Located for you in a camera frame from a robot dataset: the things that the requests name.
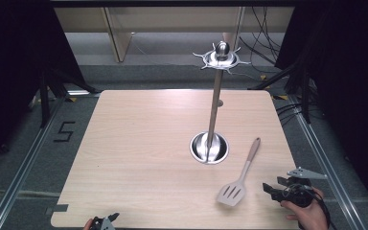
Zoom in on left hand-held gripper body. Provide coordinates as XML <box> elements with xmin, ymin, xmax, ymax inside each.
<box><xmin>91</xmin><ymin>216</ymin><xmax>117</xmax><ymax>230</ymax></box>

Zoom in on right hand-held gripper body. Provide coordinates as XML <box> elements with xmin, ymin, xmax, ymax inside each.
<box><xmin>276</xmin><ymin>166</ymin><xmax>328</xmax><ymax>209</ymax></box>

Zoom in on slotted spatula with wooden handle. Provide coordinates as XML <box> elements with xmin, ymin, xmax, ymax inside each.
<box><xmin>216</xmin><ymin>137</ymin><xmax>262</xmax><ymax>207</ymax></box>

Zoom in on steel utensil rack stand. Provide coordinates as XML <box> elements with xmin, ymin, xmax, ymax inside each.
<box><xmin>189</xmin><ymin>40</ymin><xmax>252</xmax><ymax>166</ymax></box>

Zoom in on person's right hand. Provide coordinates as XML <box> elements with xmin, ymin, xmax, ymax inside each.
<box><xmin>280</xmin><ymin>187</ymin><xmax>330</xmax><ymax>230</ymax></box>

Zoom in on black metal stand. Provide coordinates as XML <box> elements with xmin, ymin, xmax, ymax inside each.
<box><xmin>37</xmin><ymin>65</ymin><xmax>101</xmax><ymax>129</ymax></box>
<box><xmin>248</xmin><ymin>58</ymin><xmax>312</xmax><ymax>125</ymax></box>

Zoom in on beige wooden cabinet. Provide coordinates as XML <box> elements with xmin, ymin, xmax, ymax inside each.
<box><xmin>53</xmin><ymin>6</ymin><xmax>296</xmax><ymax>63</ymax></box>

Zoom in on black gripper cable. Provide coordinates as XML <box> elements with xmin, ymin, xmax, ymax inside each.
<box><xmin>311</xmin><ymin>191</ymin><xmax>333</xmax><ymax>230</ymax></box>

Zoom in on aluminium floor rail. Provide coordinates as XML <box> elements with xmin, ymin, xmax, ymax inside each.
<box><xmin>287</xmin><ymin>95</ymin><xmax>363</xmax><ymax>230</ymax></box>
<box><xmin>0</xmin><ymin>94</ymin><xmax>70</xmax><ymax>230</ymax></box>

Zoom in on black floor cables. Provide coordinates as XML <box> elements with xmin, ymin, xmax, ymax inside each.
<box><xmin>275</xmin><ymin>101</ymin><xmax>305</xmax><ymax>127</ymax></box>

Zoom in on bundle of black cables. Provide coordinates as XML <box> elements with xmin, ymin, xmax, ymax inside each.
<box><xmin>238</xmin><ymin>6</ymin><xmax>284</xmax><ymax>66</ymax></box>

